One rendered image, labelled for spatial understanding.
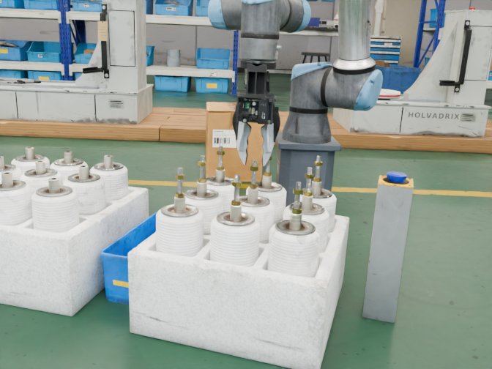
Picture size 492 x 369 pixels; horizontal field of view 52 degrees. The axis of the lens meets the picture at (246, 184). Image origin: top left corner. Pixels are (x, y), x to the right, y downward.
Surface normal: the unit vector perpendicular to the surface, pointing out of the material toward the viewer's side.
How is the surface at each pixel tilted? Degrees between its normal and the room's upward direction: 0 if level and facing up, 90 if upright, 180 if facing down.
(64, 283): 90
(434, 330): 0
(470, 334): 0
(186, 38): 90
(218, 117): 90
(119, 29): 90
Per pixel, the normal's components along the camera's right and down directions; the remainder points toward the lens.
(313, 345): -0.29, 0.25
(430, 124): 0.02, 0.28
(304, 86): -0.54, 0.22
